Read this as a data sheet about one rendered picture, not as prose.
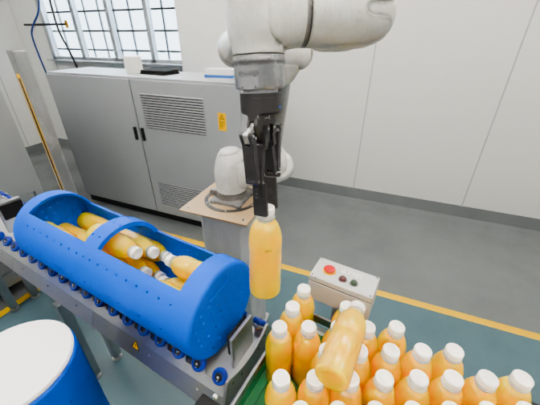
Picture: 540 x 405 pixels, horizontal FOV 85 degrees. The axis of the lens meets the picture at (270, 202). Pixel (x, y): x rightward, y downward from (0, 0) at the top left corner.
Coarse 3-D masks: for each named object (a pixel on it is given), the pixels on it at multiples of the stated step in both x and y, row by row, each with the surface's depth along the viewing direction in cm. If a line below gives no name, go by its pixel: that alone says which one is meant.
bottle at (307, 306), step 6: (294, 300) 89; (300, 300) 87; (306, 300) 87; (312, 300) 88; (300, 306) 87; (306, 306) 87; (312, 306) 88; (306, 312) 87; (312, 312) 89; (306, 318) 89; (312, 318) 91
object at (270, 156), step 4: (272, 124) 56; (272, 128) 56; (272, 132) 56; (272, 136) 57; (272, 140) 57; (268, 144) 58; (272, 144) 58; (268, 148) 58; (272, 148) 58; (268, 152) 59; (272, 152) 59; (268, 156) 59; (272, 156) 59; (268, 160) 60; (272, 160) 60; (268, 164) 60; (272, 164) 60; (268, 168) 61; (272, 168) 61; (276, 168) 62; (264, 172) 62; (276, 172) 62; (276, 176) 61
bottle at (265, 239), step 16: (256, 224) 62; (272, 224) 62; (256, 240) 62; (272, 240) 62; (256, 256) 63; (272, 256) 63; (256, 272) 65; (272, 272) 65; (256, 288) 67; (272, 288) 67
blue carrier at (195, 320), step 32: (64, 192) 117; (32, 224) 104; (128, 224) 97; (32, 256) 112; (64, 256) 94; (96, 256) 88; (192, 256) 105; (224, 256) 84; (96, 288) 88; (128, 288) 81; (160, 288) 77; (192, 288) 74; (224, 288) 81; (160, 320) 76; (192, 320) 71; (224, 320) 85; (192, 352) 75
